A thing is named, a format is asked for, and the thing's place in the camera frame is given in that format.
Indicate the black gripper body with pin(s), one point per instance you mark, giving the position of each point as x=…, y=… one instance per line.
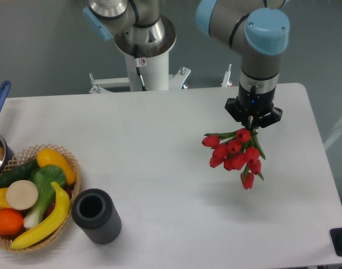
x=254, y=103

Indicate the red tulip bouquet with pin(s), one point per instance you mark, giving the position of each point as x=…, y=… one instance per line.
x=238, y=150

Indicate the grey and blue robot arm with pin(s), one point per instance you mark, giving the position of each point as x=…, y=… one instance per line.
x=257, y=30

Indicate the black device at table edge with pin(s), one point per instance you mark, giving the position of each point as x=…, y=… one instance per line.
x=336, y=237

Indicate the dark grey ribbed vase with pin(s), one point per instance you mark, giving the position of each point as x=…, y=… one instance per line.
x=94, y=212

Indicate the red fruit in basket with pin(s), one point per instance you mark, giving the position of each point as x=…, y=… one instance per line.
x=69, y=190

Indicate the yellow banana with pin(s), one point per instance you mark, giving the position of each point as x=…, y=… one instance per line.
x=49, y=225

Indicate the green bok choy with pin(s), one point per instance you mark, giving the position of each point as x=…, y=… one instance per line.
x=42, y=178

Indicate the woven wicker basket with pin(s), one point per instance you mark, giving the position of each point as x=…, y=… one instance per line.
x=28, y=155

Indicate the green cucumber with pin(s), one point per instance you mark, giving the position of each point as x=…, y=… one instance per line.
x=21, y=172

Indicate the beige round disc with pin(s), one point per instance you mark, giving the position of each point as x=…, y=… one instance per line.
x=22, y=195

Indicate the orange fruit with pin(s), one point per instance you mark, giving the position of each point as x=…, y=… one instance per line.
x=11, y=222

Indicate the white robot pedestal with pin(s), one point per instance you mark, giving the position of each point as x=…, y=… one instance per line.
x=146, y=52

